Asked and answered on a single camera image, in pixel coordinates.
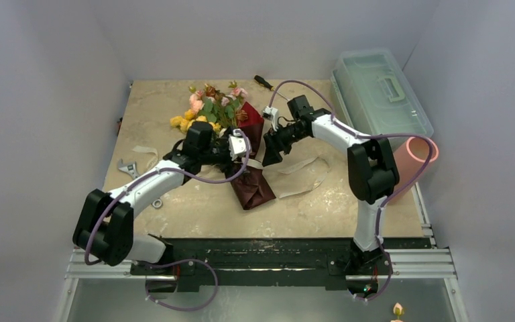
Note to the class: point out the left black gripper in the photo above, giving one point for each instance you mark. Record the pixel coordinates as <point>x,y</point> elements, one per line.
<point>223,140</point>

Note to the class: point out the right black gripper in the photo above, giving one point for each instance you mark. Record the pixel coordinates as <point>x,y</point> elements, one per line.
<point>279,138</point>

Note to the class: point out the flower bouquet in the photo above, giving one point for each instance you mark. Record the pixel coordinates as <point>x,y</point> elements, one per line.
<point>226,112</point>

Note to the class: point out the cream ribbon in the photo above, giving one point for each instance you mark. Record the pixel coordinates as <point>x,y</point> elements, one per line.
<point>297,178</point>

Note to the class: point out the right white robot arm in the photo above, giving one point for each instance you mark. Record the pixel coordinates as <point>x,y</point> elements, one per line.
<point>371,167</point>

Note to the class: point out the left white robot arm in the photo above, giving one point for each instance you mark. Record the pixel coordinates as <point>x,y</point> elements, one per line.
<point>105,227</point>

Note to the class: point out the pink cylindrical vase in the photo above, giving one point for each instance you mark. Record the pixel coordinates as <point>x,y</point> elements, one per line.
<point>410,157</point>

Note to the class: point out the yellow black screwdriver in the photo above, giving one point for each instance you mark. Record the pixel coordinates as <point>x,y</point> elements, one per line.
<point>261,81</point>

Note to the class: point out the clear plastic storage box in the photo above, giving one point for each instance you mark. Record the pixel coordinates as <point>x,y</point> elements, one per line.
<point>372,95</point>

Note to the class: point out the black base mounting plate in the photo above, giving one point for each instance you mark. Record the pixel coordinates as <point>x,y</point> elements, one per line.
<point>334,263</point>

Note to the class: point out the small pink flower bud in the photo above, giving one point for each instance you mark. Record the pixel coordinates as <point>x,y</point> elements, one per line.
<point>398,311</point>

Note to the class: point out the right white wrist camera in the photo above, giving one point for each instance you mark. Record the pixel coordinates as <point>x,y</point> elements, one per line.
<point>271,114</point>

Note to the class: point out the adjustable wrench with red handle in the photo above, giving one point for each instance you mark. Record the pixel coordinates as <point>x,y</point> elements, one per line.
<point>130,168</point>

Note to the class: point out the aluminium rail frame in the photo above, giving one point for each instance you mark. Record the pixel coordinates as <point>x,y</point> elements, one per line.
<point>423,282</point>

